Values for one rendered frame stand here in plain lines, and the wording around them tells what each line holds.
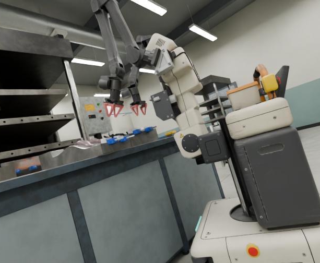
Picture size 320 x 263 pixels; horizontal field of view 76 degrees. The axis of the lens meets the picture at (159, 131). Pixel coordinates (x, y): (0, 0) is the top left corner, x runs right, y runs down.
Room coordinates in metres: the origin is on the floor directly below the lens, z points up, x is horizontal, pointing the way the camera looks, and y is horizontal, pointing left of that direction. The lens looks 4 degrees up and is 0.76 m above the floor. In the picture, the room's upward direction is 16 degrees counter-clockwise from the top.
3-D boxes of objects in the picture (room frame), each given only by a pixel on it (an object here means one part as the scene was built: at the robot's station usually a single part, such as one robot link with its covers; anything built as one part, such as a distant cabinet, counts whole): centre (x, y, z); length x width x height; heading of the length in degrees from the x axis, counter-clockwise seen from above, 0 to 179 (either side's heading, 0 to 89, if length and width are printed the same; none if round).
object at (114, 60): (1.10, 0.13, 1.40); 0.11 x 0.06 x 0.43; 160
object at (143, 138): (1.58, 0.29, 0.87); 0.50 x 0.26 x 0.14; 47
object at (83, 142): (1.26, 0.47, 0.90); 0.26 x 0.18 x 0.08; 64
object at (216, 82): (5.78, -1.73, 1.03); 1.54 x 0.94 x 2.06; 141
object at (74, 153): (1.26, 0.47, 0.86); 0.50 x 0.26 x 0.11; 64
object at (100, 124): (2.21, 0.66, 0.74); 0.30 x 0.22 x 1.47; 137
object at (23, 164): (1.72, 1.25, 0.87); 0.50 x 0.27 x 0.17; 47
